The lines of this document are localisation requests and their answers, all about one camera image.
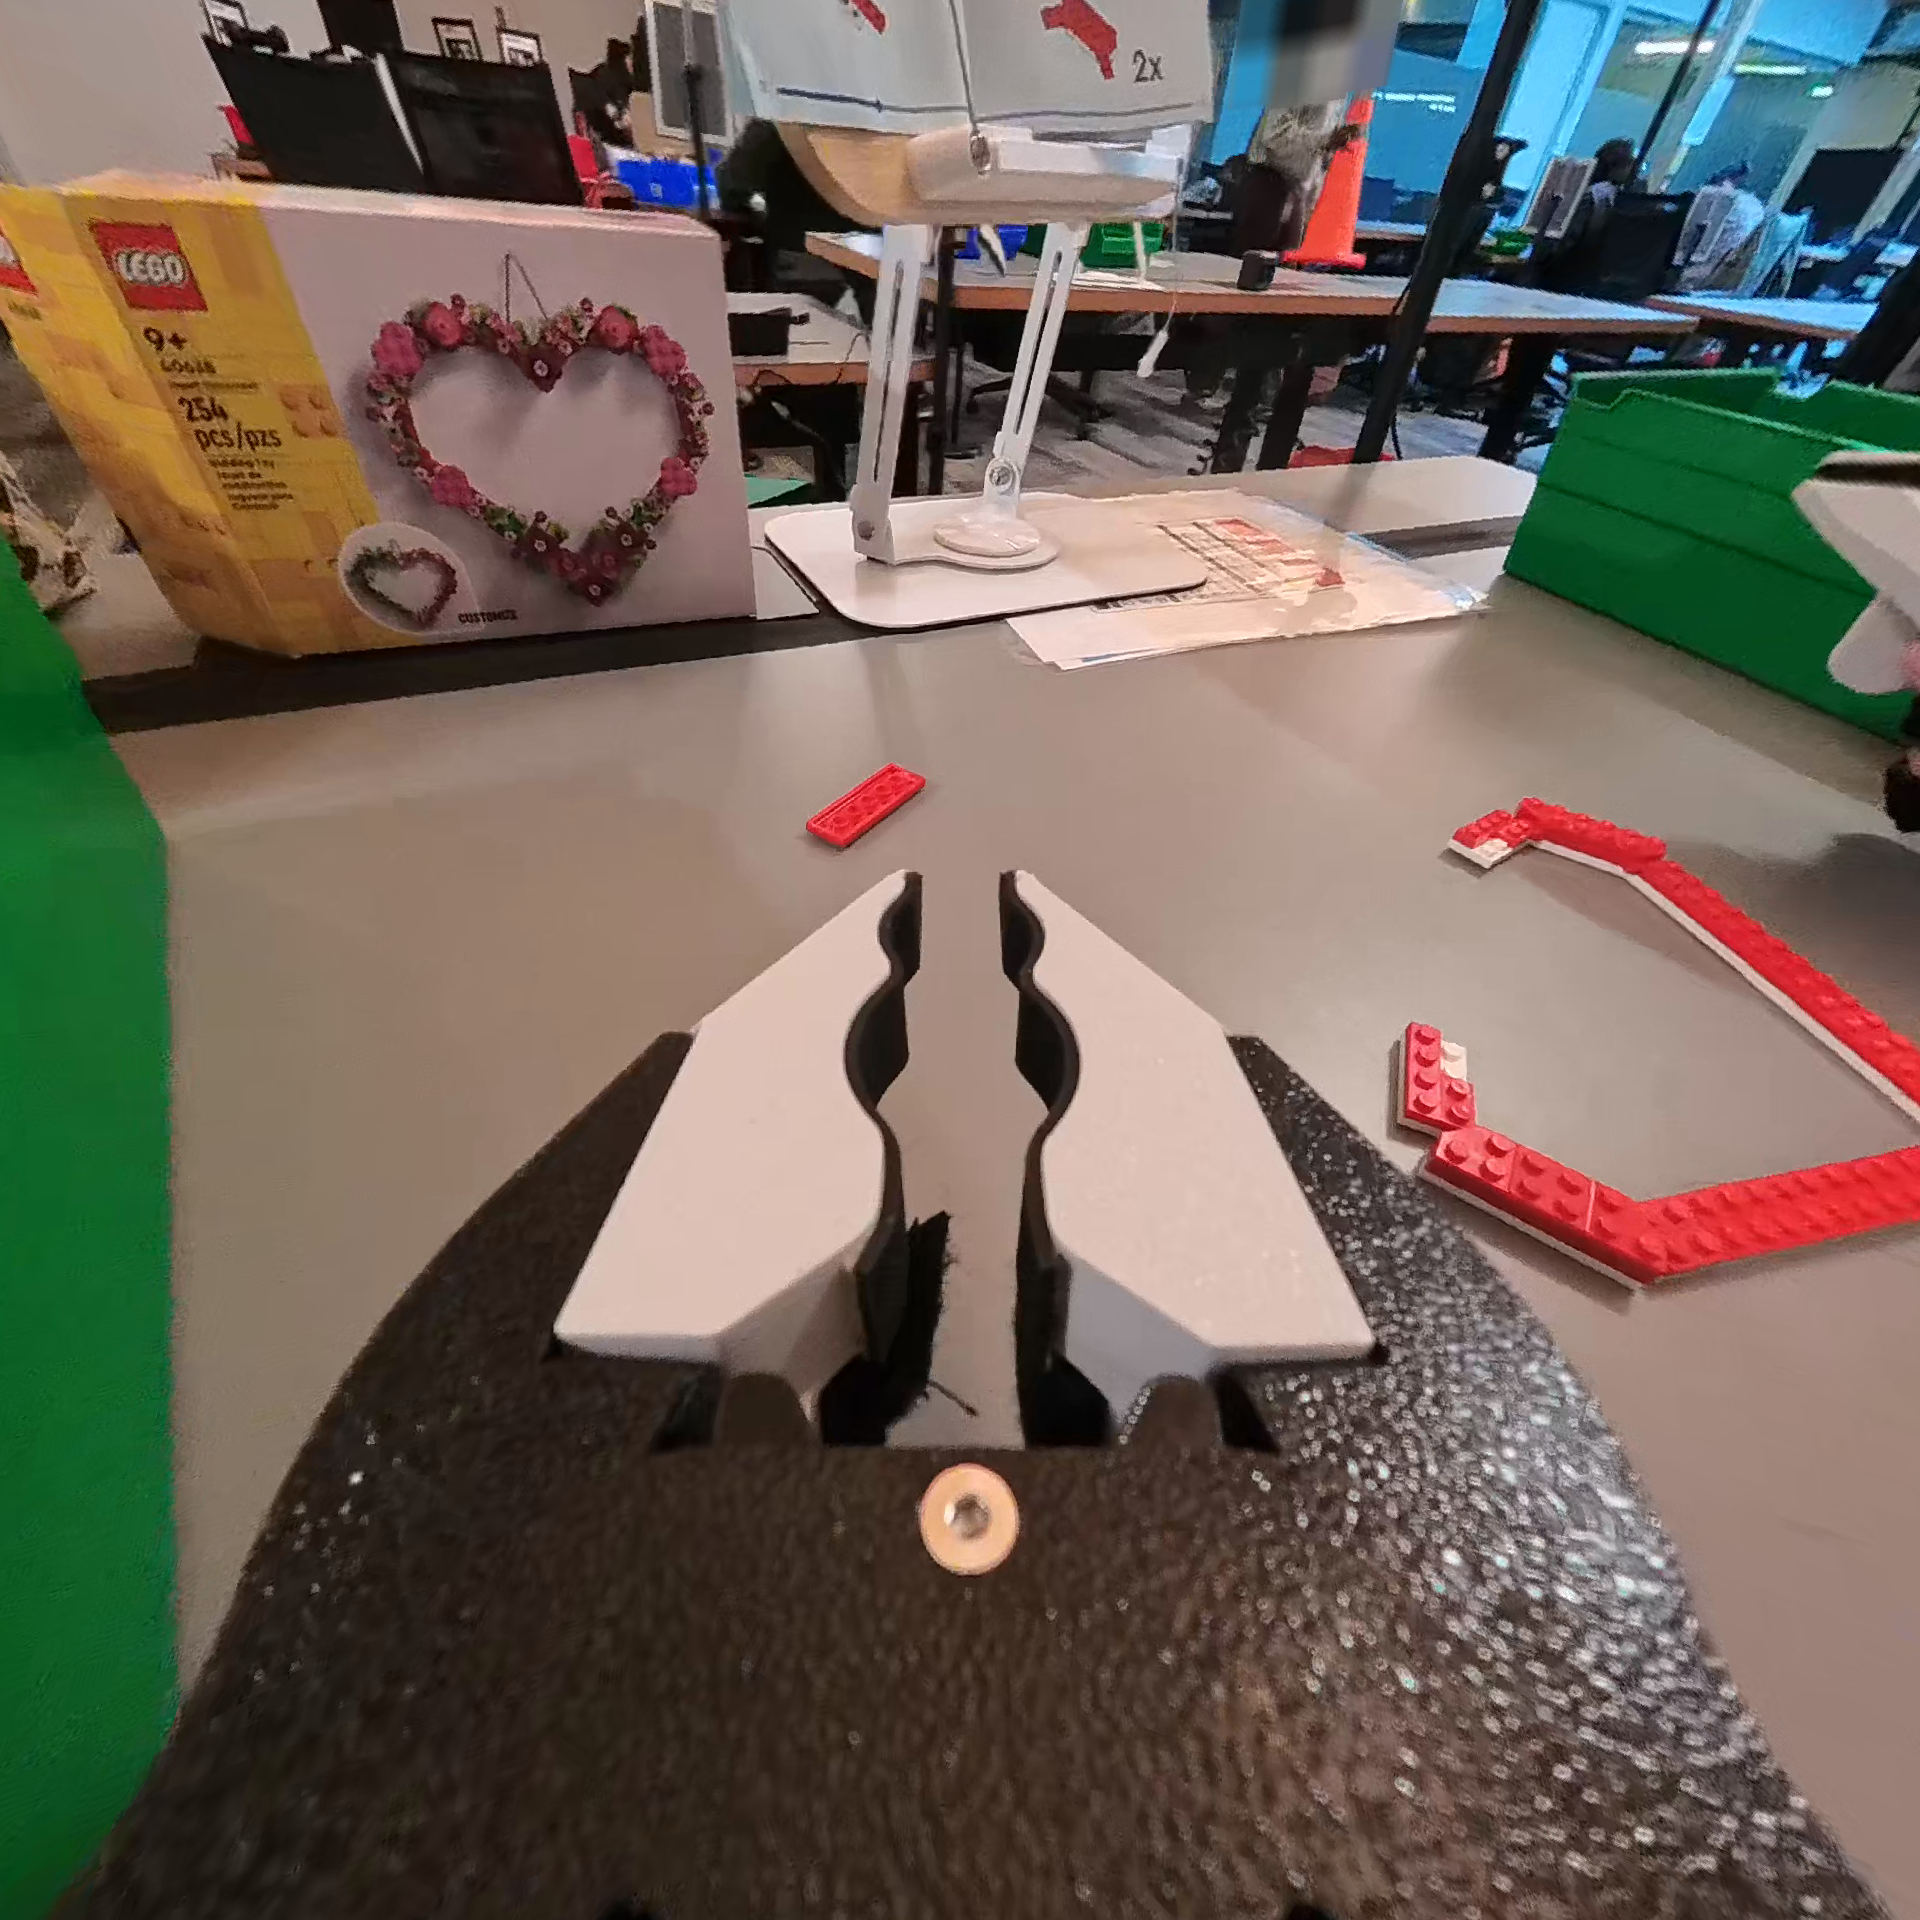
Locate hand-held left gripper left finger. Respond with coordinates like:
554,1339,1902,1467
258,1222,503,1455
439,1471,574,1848
550,867,955,1445

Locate orange traffic cone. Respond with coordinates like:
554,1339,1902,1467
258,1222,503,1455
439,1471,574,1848
1287,93,1374,272

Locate printed paper sheets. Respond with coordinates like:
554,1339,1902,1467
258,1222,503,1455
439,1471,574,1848
1005,517,1488,672

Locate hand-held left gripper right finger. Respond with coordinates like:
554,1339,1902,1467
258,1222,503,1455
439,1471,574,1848
996,867,1376,1453

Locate white book stand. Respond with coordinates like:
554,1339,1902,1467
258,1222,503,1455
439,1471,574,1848
766,119,1213,628

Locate small red lego plate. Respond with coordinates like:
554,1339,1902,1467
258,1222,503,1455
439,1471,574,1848
804,760,928,855

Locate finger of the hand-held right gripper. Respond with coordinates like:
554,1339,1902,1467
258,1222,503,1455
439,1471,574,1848
1792,449,1920,694

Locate green plastic bin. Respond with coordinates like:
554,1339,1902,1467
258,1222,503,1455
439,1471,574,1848
0,539,183,1920
1504,367,1920,744

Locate red lego heart frame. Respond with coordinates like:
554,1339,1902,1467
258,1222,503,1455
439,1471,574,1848
1398,798,1920,1289

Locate black tripod pole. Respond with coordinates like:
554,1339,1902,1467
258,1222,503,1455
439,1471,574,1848
1358,0,1548,465

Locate lego set box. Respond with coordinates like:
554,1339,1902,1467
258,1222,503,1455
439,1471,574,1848
0,172,759,659

